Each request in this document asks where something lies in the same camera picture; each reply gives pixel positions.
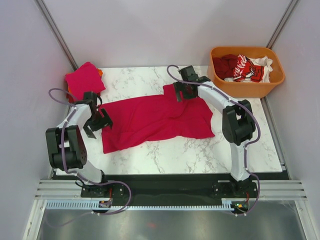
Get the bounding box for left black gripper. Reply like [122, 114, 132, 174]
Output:
[82, 108, 113, 139]

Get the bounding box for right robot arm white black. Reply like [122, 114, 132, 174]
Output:
[166, 65, 261, 197]

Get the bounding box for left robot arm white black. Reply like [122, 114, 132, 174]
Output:
[45, 91, 113, 197]

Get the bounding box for folded dark red t shirt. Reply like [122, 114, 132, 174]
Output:
[66, 86, 101, 103]

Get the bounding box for folded pink t shirt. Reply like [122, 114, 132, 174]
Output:
[65, 62, 106, 92]

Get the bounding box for dark red crumpled t shirt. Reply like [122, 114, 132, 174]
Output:
[212, 54, 238, 80]

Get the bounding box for orange plastic basket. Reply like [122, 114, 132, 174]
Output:
[207, 46, 286, 99]

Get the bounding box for red white printed t shirt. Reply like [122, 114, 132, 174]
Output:
[223, 54, 273, 83]

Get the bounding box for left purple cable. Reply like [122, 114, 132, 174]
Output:
[44, 87, 133, 228]

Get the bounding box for purple cable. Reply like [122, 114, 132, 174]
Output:
[166, 64, 261, 216]
[44, 87, 133, 228]

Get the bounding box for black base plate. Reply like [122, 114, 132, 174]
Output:
[80, 173, 258, 205]

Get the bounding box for aluminium rail profile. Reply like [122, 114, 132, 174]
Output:
[35, 180, 307, 201]

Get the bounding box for left aluminium frame post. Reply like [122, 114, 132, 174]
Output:
[34, 0, 79, 71]

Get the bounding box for aluminium frame post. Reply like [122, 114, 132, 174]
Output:
[34, 0, 79, 71]
[266, 0, 301, 50]

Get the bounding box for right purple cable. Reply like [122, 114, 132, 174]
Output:
[166, 64, 261, 216]

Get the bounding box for right aluminium frame post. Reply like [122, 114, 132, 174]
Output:
[266, 0, 301, 50]

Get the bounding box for grey slotted cable duct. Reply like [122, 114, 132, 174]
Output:
[45, 198, 249, 211]

